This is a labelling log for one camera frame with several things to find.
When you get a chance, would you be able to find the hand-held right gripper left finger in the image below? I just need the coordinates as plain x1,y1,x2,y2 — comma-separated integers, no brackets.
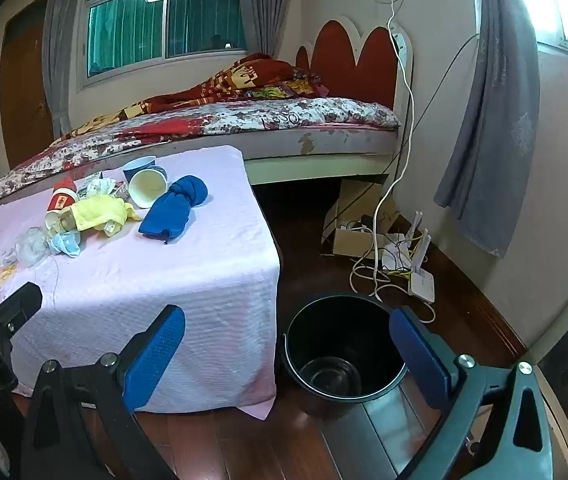
24,304,187,480

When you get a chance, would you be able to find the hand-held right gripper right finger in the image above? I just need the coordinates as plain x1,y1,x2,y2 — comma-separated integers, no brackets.
389,306,557,480

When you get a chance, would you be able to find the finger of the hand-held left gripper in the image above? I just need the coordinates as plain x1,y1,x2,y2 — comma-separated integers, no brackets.
0,281,43,356

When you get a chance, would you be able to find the clear plastic bag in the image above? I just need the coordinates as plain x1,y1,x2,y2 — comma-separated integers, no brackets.
14,226,49,266

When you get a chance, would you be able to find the blue face mask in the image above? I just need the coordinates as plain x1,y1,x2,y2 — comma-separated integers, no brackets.
48,230,82,259

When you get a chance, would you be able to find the black plastic bin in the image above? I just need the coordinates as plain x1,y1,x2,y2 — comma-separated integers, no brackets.
281,294,409,418

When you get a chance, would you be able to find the red paper cup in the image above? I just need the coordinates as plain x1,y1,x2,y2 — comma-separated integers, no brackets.
45,177,79,236

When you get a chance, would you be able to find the yellow cloth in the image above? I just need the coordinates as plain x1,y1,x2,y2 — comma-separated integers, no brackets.
66,194,142,237

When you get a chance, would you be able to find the blue towel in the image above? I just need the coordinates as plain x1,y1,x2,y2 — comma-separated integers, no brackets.
138,175,209,245

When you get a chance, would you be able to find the blue paper cup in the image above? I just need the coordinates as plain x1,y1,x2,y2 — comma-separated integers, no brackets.
128,164,169,209
122,156,157,183

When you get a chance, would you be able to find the white router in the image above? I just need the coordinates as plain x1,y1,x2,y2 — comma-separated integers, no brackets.
408,212,436,305

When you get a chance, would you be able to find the small cardboard box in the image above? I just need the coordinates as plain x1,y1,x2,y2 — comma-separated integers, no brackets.
333,225,389,258

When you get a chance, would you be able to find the cardboard box on floor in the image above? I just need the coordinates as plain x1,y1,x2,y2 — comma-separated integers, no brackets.
321,177,399,246

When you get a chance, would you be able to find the brown wooden door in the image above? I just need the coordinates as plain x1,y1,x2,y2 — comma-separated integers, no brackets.
0,0,57,171

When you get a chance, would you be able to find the narrow grey curtain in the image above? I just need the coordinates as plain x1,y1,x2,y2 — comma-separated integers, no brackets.
44,0,89,141
238,0,285,61

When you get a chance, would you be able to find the wide grey curtain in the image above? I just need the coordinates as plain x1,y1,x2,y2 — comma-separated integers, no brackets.
434,0,540,258

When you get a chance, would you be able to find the floral bed sheet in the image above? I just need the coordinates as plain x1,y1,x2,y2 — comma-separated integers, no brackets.
0,96,402,201

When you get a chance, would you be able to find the red printed blanket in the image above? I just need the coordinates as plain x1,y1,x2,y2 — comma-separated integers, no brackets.
54,52,329,146

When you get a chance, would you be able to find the large sliding window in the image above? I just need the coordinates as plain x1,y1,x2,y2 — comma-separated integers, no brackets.
81,0,249,91

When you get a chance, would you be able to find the bed with red headboard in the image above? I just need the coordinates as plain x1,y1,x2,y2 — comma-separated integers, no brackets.
0,19,415,211

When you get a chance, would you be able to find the white cable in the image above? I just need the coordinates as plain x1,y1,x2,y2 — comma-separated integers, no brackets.
349,0,437,323

